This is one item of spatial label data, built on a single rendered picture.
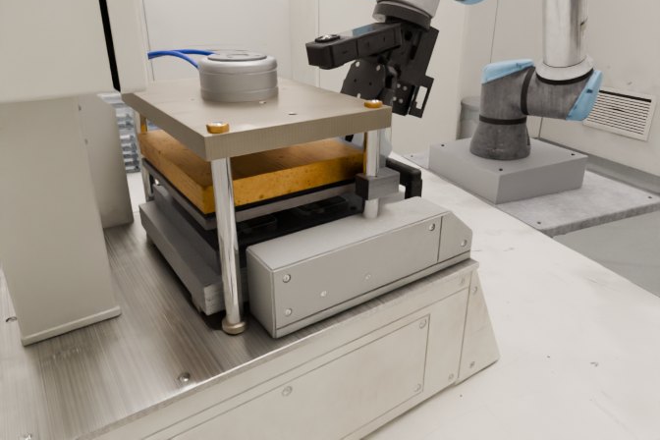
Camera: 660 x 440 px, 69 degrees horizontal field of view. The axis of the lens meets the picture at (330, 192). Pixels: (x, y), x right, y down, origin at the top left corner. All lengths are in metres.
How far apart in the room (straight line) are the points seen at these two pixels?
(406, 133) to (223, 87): 2.65
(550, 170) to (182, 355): 1.02
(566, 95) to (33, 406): 1.08
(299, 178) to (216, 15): 2.58
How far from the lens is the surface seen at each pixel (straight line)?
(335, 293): 0.44
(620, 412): 0.71
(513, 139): 1.27
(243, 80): 0.47
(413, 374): 0.58
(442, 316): 0.56
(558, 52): 1.16
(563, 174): 1.32
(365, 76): 0.60
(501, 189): 1.19
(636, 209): 1.33
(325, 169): 0.46
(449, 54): 3.16
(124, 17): 0.31
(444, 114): 3.22
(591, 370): 0.75
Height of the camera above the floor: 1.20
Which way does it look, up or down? 22 degrees down
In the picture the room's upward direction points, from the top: straight up
